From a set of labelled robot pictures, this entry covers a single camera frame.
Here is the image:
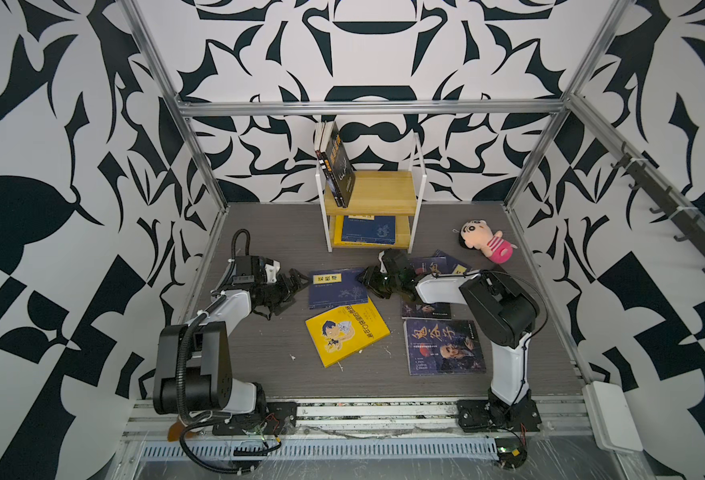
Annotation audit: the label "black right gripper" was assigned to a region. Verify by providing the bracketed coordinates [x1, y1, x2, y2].
[353, 265, 404, 299]

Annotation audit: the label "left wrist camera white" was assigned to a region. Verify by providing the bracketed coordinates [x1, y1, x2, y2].
[262, 257, 280, 284]

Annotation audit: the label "yellow cartoon book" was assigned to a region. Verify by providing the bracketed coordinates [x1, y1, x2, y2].
[306, 299, 391, 368]
[328, 216, 412, 250]

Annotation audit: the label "white power box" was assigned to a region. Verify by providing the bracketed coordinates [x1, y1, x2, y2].
[583, 381, 644, 454]

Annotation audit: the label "black wall hook rail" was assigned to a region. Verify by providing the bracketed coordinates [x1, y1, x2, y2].
[612, 141, 705, 274]

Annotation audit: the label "purple old man book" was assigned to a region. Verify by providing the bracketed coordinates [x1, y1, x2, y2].
[404, 318, 487, 376]
[402, 256, 452, 320]

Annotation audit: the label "blue book beige label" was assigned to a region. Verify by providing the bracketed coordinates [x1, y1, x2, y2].
[340, 216, 397, 245]

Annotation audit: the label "plush doll pink shorts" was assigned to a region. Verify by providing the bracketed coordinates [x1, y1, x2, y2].
[459, 220, 518, 265]

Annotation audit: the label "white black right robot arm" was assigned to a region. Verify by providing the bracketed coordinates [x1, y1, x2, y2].
[357, 249, 541, 432]

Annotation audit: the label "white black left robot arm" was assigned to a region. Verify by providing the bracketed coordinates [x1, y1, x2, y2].
[152, 229, 310, 475]

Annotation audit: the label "white wooden two-tier shelf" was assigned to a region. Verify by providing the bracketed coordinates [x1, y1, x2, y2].
[314, 134, 428, 252]

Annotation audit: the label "small blue book yellow label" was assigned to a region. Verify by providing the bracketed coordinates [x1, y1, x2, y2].
[435, 250, 473, 275]

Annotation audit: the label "black book standing on shelf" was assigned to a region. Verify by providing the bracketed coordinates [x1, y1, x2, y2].
[314, 122, 338, 205]

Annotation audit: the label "yellow cartoon book on shelf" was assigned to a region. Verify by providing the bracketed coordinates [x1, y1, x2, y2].
[328, 216, 412, 250]

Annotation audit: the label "black deer antler book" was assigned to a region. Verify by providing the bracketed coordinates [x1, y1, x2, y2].
[322, 121, 356, 208]

